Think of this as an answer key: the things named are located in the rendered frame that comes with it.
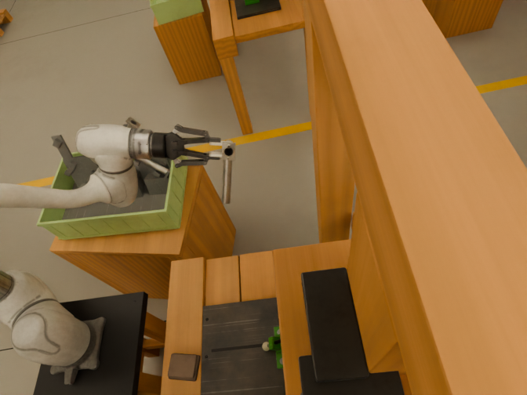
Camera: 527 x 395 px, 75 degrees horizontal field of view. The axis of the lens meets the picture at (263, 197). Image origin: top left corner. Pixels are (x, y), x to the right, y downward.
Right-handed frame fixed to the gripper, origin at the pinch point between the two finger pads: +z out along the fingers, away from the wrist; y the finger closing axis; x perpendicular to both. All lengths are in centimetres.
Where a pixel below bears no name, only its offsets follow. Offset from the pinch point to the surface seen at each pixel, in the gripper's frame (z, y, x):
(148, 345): -36, -127, 40
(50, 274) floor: -121, -138, 116
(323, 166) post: 23.6, 6.2, -29.7
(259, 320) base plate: 16, -59, -11
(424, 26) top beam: 18, 33, -70
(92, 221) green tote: -56, -49, 38
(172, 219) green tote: -20, -45, 36
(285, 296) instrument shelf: 13, -9, -56
